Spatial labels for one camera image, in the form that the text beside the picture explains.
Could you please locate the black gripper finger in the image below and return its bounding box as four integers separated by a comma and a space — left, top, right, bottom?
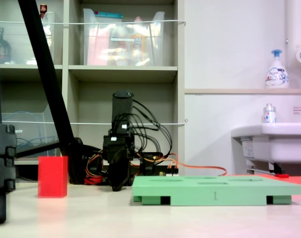
120, 149, 132, 185
108, 151, 124, 192

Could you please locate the red square block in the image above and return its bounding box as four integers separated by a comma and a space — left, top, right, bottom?
37, 156, 68, 199

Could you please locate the beige shelf unit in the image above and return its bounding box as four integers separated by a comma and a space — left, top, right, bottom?
0, 0, 186, 166

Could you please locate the green shape sorting board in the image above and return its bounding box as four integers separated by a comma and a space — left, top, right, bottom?
132, 175, 301, 207

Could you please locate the orange refill pack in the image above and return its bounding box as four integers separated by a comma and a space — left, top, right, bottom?
129, 33, 149, 66

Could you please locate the pink refill pack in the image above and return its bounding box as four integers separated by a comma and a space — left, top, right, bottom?
86, 26, 109, 66

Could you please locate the large clear storage bin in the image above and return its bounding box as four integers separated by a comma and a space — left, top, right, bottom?
82, 8, 166, 67

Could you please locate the notched black stack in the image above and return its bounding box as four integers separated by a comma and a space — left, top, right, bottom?
0, 123, 17, 225

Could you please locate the clear bin with dark bottle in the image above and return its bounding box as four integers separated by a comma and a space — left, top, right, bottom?
0, 11, 56, 65

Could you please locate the dark glass bottle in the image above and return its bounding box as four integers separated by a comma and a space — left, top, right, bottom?
0, 27, 12, 65

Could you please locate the small clear sanitizer bottle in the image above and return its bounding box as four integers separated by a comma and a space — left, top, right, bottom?
261, 103, 278, 124

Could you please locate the white sink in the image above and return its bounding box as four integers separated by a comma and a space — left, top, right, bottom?
230, 122, 301, 175

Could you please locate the white blue foam soap bottle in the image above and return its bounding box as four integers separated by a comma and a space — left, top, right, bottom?
264, 49, 290, 89

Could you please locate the white cord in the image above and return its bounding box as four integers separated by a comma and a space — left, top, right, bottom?
1, 118, 188, 126
0, 19, 187, 27

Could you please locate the black arm wire loop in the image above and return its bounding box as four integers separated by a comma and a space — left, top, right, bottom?
113, 99, 162, 132
129, 123, 174, 165

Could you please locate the orange cable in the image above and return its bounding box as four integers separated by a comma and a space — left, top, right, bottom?
167, 153, 228, 177

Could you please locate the clear bin with blue cables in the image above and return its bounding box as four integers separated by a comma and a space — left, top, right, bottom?
1, 104, 62, 159

